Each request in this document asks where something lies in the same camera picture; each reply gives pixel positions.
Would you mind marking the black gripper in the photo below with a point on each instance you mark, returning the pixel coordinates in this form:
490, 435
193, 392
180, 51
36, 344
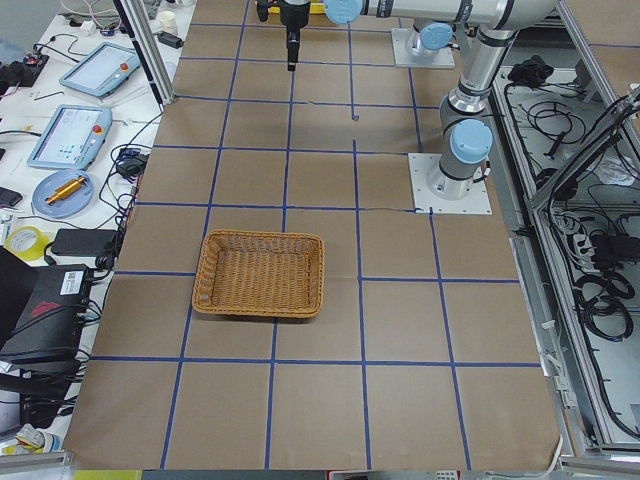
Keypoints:
293, 14

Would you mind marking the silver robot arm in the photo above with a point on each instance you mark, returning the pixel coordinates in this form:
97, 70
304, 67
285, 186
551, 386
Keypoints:
429, 36
467, 139

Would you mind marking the spare yellow tape roll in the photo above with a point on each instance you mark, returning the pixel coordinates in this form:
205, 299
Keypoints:
27, 243

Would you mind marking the lavender white cup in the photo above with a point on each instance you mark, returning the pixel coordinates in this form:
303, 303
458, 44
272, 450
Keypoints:
168, 22

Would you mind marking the black power adapter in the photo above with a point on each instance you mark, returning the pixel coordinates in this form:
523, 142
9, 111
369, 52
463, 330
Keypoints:
170, 39

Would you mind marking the far teach pendant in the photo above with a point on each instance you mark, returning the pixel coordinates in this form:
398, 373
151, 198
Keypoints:
102, 71

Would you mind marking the teach pendant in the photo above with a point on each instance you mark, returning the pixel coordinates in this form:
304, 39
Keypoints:
72, 138
102, 71

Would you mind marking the near teach pendant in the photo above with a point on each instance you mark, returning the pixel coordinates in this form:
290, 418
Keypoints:
72, 138

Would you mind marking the brown wicker basket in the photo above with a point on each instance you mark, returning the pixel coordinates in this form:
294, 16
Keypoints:
260, 274

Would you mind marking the brass cylinder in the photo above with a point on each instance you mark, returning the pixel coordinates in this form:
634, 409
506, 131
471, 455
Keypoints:
66, 190

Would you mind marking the blue plate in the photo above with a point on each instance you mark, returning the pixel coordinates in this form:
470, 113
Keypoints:
66, 208

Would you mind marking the black red computer box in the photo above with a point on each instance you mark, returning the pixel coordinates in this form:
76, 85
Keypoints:
40, 308

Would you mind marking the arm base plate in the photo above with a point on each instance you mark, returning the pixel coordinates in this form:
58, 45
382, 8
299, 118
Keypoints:
438, 60
435, 193

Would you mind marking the aluminium frame post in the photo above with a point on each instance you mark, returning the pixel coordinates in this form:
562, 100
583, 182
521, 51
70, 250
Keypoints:
135, 19

